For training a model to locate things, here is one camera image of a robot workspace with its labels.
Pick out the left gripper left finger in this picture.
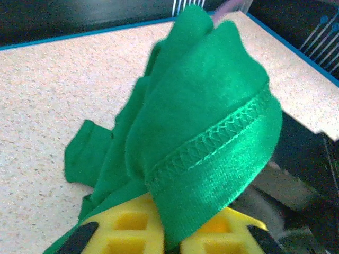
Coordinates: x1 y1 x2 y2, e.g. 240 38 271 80
54 194 166 254

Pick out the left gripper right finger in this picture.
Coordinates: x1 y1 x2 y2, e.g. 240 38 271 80
180 207 286 254

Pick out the green t-shirt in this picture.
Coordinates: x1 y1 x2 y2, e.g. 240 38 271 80
42 5 283 254

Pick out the blue table edge trim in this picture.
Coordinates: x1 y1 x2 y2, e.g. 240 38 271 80
0 10 339 88

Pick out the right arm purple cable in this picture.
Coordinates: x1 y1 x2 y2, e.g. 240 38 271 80
211 0 246 26

